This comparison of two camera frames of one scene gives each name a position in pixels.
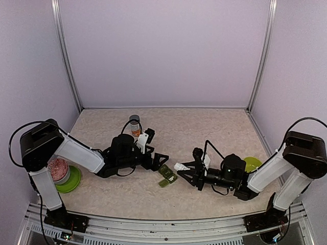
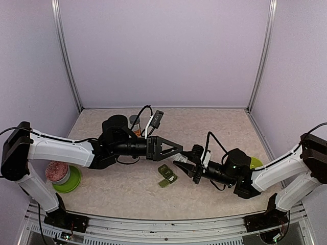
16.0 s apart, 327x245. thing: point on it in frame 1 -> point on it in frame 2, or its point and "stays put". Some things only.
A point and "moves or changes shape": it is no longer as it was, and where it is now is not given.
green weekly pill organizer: [170, 177] stays put
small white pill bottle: [180, 167] moves or changes shape
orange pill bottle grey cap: [135, 125] stays put
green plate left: [72, 183] stays put
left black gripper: [147, 165] -> [157, 155]
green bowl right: [252, 163] stays put
